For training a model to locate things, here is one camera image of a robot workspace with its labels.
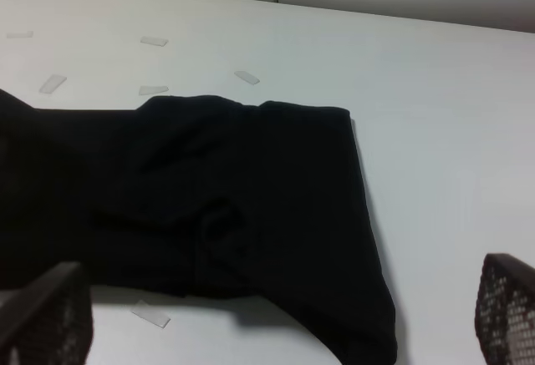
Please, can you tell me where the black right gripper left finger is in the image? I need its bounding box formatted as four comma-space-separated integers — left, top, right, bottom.
1, 262, 93, 364

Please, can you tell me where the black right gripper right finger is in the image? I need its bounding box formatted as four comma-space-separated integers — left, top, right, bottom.
475, 253, 534, 365

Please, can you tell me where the black short sleeve shirt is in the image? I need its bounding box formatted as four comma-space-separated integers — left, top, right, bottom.
1, 93, 397, 364

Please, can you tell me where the clear tape marker lower right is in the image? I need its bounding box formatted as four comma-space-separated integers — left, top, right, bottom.
130, 300, 171, 329

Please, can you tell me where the clear tape marker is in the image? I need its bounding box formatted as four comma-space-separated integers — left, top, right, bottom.
6, 31, 33, 38
139, 85, 169, 96
39, 74, 67, 94
234, 70, 260, 85
130, 300, 171, 329
140, 36, 168, 47

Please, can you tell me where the clear tape marker middle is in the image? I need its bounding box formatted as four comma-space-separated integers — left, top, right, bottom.
39, 74, 67, 94

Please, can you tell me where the clear tape marker centre right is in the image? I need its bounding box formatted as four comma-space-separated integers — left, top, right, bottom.
139, 85, 169, 96

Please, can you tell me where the clear tape marker upper left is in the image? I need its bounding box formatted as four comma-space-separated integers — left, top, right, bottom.
6, 31, 33, 38

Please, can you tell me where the clear tape marker top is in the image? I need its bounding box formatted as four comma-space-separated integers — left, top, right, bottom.
140, 36, 168, 47

